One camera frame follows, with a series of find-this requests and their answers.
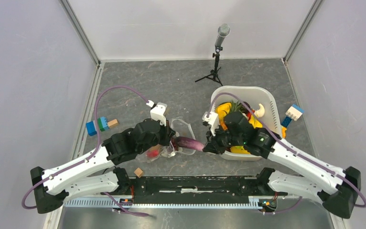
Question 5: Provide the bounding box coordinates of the white blue toy block stack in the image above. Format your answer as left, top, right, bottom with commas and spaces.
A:
281, 104, 304, 138

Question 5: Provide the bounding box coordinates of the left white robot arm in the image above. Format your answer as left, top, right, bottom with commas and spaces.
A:
30, 118, 176, 214

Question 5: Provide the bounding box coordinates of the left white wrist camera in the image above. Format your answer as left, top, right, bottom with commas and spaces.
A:
146, 100, 167, 126

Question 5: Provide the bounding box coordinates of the yellow mango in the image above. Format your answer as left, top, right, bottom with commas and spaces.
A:
230, 146, 251, 155

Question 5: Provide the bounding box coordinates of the yellow bell pepper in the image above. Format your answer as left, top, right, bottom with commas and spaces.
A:
215, 102, 232, 130

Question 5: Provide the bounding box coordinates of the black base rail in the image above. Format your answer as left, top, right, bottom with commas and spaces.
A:
109, 168, 288, 208

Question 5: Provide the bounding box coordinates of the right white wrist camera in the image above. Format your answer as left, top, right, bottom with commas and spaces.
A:
202, 111, 220, 136

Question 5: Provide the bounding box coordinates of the purple eggplant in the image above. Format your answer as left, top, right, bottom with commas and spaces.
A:
175, 136, 204, 152

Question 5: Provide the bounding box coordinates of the white plastic basket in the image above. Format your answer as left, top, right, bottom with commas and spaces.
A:
210, 85, 282, 161

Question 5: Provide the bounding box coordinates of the blue green toy block stack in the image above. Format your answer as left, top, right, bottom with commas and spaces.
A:
85, 116, 119, 136

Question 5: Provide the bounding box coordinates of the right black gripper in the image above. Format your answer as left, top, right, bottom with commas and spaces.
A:
203, 123, 244, 155

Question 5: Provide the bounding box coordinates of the white cauliflower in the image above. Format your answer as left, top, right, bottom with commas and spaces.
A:
254, 104, 265, 118

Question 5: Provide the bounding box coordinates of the yellow banana bunch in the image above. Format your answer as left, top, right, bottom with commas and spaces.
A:
249, 115, 263, 128

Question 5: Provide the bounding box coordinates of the small wooden cube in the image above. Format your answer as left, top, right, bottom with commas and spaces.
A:
134, 168, 144, 178

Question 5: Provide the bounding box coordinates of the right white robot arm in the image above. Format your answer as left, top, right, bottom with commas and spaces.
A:
203, 112, 361, 219

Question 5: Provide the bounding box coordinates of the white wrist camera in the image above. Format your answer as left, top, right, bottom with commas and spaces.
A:
202, 111, 220, 136
146, 100, 167, 126

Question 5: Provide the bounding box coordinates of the red chili pepper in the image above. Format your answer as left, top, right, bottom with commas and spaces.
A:
146, 149, 159, 158

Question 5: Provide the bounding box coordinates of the silver microphone on tripod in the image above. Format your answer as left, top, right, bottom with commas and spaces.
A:
194, 23, 230, 86

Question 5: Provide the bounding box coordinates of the toy pineapple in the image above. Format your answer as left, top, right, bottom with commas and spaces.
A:
228, 100, 248, 115

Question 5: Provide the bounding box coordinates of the clear polka dot zip bag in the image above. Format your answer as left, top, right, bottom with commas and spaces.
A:
136, 118, 196, 163

